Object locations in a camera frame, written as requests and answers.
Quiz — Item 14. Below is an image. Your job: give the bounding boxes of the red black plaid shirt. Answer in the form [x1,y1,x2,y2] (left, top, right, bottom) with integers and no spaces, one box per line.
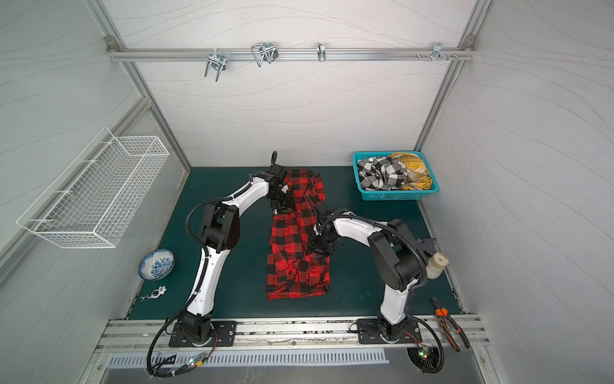
[265,169,330,300]

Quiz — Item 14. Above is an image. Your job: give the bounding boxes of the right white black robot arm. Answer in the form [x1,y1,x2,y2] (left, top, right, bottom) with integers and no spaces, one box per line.
[308,201,435,343]

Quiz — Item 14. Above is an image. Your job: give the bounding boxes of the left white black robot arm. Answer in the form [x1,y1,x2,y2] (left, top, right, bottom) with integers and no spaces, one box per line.
[174,163,294,346]

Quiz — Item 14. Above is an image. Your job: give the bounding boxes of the teal plastic basket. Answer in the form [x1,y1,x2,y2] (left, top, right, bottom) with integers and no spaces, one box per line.
[353,150,439,201]

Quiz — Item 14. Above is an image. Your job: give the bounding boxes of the black white plaid shirt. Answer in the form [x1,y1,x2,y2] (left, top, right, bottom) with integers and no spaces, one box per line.
[357,157,408,191]

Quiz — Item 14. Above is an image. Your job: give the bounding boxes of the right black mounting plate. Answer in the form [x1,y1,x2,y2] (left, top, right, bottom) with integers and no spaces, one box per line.
[349,318,422,345]

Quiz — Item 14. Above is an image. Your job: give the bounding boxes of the black mounting plate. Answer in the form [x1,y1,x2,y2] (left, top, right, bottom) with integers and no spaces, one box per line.
[169,321,237,348]
[349,318,422,345]

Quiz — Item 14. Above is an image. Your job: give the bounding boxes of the yellow plaid shirt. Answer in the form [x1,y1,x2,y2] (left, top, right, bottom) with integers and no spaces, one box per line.
[390,152,434,190]

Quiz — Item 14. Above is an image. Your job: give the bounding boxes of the beige cylinder object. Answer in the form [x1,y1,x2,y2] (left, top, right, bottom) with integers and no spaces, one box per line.
[425,252,449,280]

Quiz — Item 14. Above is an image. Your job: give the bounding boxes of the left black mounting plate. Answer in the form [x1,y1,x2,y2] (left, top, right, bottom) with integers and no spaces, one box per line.
[169,321,237,348]

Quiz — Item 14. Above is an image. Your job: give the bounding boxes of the blue white ceramic bowl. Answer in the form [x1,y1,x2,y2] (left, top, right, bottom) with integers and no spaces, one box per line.
[138,249,175,281]

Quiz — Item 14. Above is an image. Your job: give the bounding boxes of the orange black pliers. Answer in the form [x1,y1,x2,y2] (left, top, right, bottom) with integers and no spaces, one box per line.
[430,297,471,352]

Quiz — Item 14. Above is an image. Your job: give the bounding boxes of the metal U-bolt clamp middle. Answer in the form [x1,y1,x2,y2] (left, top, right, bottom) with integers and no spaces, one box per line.
[250,42,279,67]

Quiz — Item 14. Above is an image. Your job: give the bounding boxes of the metal u-bolt clamp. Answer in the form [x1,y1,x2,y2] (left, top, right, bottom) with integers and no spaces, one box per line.
[204,50,227,82]
[250,42,279,67]

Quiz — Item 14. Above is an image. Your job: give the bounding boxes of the metal U-bolt clamp left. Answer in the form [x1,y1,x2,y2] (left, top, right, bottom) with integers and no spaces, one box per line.
[204,50,227,82]

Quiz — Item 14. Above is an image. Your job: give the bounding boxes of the small metal clamp piece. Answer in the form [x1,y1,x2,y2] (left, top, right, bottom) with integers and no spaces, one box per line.
[140,286,167,302]

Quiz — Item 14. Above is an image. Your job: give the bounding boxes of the grey plastic bracket piece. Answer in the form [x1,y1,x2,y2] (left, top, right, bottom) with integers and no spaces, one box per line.
[417,238,437,259]

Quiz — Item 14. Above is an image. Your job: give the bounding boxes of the small metal ring clamp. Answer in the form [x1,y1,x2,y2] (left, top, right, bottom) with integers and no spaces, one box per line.
[316,43,326,62]

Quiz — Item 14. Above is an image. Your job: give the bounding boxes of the aluminium cross rail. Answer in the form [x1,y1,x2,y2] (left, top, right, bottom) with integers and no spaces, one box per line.
[107,46,477,63]

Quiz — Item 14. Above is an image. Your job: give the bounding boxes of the white wire basket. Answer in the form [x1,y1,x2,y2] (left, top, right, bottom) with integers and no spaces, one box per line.
[16,127,169,249]

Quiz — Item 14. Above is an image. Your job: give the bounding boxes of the white slotted cable duct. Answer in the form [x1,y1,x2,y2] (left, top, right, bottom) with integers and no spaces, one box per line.
[107,348,390,369]

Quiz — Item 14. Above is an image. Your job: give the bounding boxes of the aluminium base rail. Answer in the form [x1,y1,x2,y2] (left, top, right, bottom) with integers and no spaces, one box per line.
[95,314,491,354]

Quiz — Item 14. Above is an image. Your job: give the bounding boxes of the metal bracket with bolts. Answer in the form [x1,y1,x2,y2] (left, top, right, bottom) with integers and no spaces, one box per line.
[416,43,458,62]

